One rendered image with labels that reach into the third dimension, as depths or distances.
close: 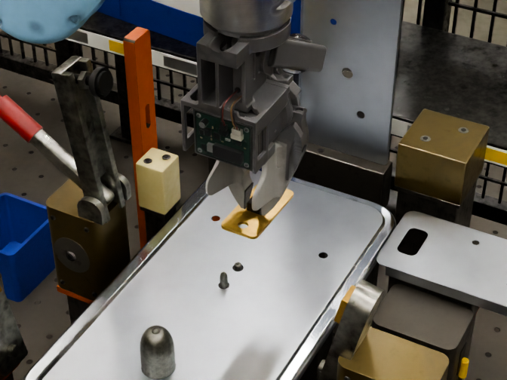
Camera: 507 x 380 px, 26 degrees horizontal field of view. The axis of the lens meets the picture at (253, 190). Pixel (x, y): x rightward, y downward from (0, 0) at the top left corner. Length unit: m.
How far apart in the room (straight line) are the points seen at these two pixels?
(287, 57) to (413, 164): 0.34
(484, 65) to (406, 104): 0.14
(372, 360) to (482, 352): 0.52
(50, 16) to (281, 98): 0.26
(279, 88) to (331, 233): 0.31
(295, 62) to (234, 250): 0.28
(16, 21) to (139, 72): 0.43
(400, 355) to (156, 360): 0.22
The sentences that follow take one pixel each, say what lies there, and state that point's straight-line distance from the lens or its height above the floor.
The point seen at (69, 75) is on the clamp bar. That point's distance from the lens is 1.05.
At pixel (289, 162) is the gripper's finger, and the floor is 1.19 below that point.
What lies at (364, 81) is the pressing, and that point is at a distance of 1.24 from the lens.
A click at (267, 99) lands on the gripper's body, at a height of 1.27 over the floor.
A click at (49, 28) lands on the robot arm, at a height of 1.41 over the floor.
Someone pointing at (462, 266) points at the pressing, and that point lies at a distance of 1.16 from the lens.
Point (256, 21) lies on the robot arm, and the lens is 0.86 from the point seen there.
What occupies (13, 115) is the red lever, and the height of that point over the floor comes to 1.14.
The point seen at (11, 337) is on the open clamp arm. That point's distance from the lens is 1.08.
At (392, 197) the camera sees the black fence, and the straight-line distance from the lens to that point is 1.72.
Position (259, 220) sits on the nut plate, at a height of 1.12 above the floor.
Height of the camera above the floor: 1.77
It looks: 38 degrees down
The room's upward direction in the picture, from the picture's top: straight up
